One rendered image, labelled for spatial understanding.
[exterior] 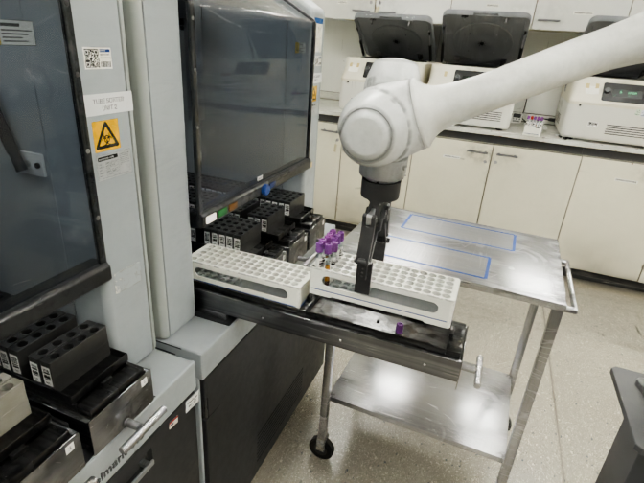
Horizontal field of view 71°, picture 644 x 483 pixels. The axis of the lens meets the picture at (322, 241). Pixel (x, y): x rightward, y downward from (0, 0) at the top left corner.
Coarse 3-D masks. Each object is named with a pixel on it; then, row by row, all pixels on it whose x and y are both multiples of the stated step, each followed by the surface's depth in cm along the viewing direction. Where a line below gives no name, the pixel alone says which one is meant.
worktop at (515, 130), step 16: (320, 112) 322; (336, 112) 318; (448, 128) 295; (464, 128) 291; (480, 128) 291; (512, 128) 300; (576, 144) 272; (592, 144) 268; (608, 144) 270; (624, 144) 273
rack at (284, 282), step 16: (192, 256) 107; (208, 256) 108; (224, 256) 108; (240, 256) 109; (256, 256) 109; (208, 272) 108; (224, 272) 103; (240, 272) 101; (256, 272) 102; (272, 272) 102; (288, 272) 103; (304, 272) 104; (240, 288) 103; (256, 288) 106; (272, 288) 107; (288, 288) 98; (304, 288) 99; (288, 304) 99
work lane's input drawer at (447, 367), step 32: (224, 288) 104; (256, 320) 102; (288, 320) 99; (320, 320) 97; (352, 320) 98; (384, 320) 99; (416, 320) 100; (384, 352) 92; (416, 352) 90; (448, 352) 88; (480, 384) 90
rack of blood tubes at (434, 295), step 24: (312, 264) 94; (336, 264) 95; (384, 264) 97; (312, 288) 95; (336, 288) 93; (384, 288) 89; (408, 288) 90; (432, 288) 88; (456, 288) 89; (408, 312) 89; (432, 312) 87
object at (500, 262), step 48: (432, 240) 138; (480, 240) 140; (528, 240) 143; (480, 288) 114; (528, 288) 113; (528, 336) 157; (336, 384) 155; (384, 384) 156; (432, 384) 158; (528, 384) 118; (432, 432) 138; (480, 432) 140
